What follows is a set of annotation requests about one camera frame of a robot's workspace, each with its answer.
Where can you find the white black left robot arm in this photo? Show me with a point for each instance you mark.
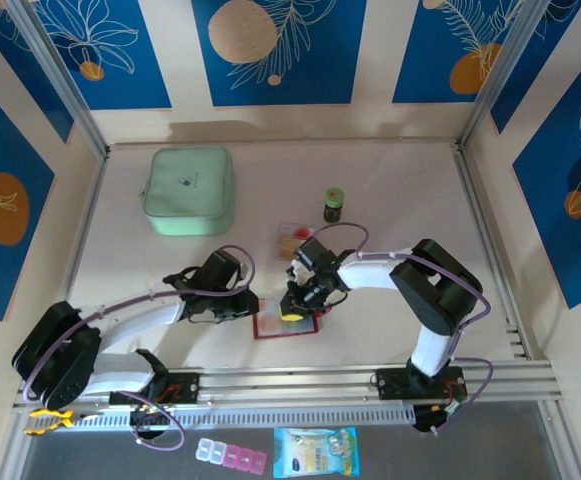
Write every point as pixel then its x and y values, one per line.
pixel 135 322

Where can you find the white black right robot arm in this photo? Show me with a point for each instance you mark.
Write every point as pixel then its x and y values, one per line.
pixel 370 275

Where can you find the aluminium side rail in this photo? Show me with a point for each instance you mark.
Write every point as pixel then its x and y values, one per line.
pixel 79 250
pixel 495 250

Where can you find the green lidded dark bottle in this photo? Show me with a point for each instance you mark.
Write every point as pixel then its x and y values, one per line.
pixel 333 205

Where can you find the red card holder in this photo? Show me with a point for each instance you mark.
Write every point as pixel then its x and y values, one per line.
pixel 305 329

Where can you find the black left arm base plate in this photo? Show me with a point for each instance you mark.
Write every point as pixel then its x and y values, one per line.
pixel 190 387

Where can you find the pink credit card red circle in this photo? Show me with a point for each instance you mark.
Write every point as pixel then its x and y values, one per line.
pixel 297 231
pixel 270 322

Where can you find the aluminium corner post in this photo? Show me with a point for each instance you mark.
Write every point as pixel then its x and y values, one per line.
pixel 61 75
pixel 505 75

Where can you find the mint green medicine bag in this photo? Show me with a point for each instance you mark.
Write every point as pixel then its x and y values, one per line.
pixel 187 192

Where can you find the blue snack packet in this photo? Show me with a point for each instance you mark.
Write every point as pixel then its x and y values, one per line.
pixel 315 452

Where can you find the gold credit card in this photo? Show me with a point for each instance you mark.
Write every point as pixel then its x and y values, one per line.
pixel 290 249

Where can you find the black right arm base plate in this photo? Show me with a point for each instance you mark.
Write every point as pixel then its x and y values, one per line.
pixel 390 385

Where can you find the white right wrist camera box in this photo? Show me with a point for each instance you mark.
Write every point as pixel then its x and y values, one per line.
pixel 299 272

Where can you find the clear pink pill organizer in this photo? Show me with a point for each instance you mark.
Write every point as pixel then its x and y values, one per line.
pixel 230 455

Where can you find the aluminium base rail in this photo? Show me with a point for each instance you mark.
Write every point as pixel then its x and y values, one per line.
pixel 295 382

